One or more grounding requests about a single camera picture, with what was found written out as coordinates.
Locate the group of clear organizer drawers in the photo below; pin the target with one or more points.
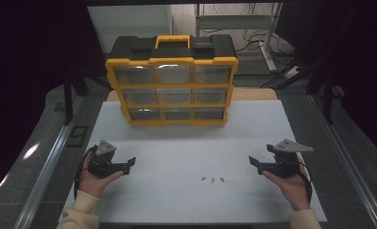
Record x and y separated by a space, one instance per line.
134 75

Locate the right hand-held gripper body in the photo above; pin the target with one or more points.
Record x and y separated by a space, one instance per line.
286 162

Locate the white table board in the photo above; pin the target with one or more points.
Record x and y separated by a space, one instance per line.
176 152

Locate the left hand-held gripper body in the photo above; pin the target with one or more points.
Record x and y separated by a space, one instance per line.
100 163

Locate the person's right hand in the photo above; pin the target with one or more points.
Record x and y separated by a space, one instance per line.
292 191

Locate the aluminium rail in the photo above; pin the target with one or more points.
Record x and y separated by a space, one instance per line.
46 171
351 171

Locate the white panel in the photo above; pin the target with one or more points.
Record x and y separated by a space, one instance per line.
129 22

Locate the clear plastic drawer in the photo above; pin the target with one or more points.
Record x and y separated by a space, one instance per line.
174 96

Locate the person's left hand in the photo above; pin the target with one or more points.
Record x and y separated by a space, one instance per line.
93 185

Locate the white power strip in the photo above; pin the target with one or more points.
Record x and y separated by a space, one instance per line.
292 72

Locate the white desk with metal legs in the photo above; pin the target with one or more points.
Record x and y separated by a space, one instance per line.
234 22

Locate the dark curtain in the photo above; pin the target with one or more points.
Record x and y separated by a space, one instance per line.
364 63
24 63

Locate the dark floor plate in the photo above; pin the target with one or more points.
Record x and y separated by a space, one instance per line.
78 136

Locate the yellow black organizer cabinet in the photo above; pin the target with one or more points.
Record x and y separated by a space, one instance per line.
171 52

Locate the black metal stand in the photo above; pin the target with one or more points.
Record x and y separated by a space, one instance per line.
68 101
328 101

